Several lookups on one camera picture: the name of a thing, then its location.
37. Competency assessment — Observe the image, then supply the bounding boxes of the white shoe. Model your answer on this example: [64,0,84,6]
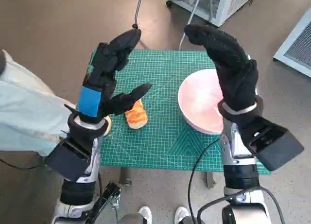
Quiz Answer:
[174,206,190,224]
[138,206,153,224]

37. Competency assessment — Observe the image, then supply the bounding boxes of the white vented panel unit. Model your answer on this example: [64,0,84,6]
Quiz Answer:
[273,14,311,78]

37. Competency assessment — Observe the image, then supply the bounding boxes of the pink bowl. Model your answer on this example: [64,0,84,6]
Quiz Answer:
[177,68,225,135]

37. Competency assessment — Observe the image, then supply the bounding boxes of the long orange striped toy bread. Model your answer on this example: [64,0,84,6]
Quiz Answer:
[124,99,148,130]

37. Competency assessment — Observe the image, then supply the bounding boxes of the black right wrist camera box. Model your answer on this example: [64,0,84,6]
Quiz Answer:
[242,116,304,172]

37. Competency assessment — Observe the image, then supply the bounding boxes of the chair with metal legs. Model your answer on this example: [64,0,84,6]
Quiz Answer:
[132,0,212,51]

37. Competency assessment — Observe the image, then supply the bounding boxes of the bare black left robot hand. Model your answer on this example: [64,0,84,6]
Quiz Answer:
[77,29,153,124]

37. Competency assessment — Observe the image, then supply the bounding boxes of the looped black right arm cable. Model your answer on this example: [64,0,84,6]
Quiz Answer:
[197,187,287,224]

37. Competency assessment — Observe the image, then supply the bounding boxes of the green cutting mat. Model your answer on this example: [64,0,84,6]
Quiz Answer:
[87,49,272,175]

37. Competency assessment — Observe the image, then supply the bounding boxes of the grey table leg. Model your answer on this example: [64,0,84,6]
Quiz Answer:
[120,168,133,187]
[206,172,217,190]

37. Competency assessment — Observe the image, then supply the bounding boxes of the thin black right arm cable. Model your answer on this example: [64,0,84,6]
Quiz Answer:
[188,138,223,224]

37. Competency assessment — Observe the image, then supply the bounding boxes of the round toy bread bun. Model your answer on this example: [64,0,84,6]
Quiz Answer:
[101,116,113,137]

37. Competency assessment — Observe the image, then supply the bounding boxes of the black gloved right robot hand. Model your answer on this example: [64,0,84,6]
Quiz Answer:
[184,24,259,113]

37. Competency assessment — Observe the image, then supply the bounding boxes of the black metal bracket with clamp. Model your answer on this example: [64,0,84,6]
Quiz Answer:
[86,181,122,224]

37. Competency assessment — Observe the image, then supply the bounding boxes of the person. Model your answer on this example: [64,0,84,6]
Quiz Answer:
[0,49,78,159]

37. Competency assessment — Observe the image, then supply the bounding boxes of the white appliance on casters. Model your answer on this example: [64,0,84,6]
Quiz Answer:
[166,0,260,27]

